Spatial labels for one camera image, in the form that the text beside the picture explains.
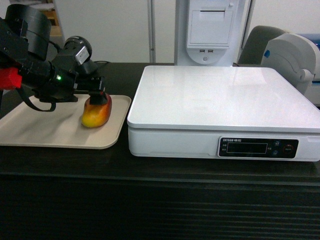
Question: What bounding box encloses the black slatted checkout counter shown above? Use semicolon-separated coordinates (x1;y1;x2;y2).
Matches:
0;62;320;240

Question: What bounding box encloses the white checkout scale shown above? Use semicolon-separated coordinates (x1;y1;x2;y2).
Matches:
127;65;320;162

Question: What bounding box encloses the red yellow mango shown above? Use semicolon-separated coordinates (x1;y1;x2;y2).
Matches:
81;94;112;128

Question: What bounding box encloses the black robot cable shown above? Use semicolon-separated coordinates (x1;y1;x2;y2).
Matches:
17;86;57;113

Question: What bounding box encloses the white vertical pole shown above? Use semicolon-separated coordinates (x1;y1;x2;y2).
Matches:
147;0;156;63

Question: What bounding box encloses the white label printer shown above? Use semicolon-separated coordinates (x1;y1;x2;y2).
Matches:
261;33;320;107

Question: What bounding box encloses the black barcode scanner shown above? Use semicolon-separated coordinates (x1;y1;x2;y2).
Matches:
63;36;98;76

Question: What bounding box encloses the white receipt printer kiosk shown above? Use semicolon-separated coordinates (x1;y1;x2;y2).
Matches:
174;0;253;67

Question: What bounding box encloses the beige plastic tray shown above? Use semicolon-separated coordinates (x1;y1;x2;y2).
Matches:
0;95;131;150

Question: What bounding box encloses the red gripper mount block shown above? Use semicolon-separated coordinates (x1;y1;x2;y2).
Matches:
0;67;22;90

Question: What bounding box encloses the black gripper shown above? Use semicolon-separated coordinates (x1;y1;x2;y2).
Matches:
18;53;108;106

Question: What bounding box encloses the grey office chair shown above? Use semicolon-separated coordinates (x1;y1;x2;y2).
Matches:
237;25;288;66

